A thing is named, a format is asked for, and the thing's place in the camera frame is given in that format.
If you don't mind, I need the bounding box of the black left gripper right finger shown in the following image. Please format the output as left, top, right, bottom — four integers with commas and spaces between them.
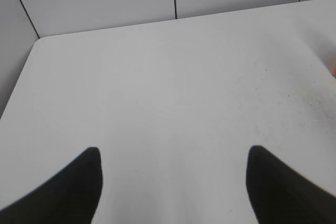
247, 145, 335, 223

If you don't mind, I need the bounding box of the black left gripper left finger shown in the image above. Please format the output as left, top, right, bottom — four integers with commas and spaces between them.
1, 147, 103, 223

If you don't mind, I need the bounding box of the orange soda bottle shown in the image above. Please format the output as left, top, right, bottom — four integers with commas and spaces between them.
332, 57, 336, 78

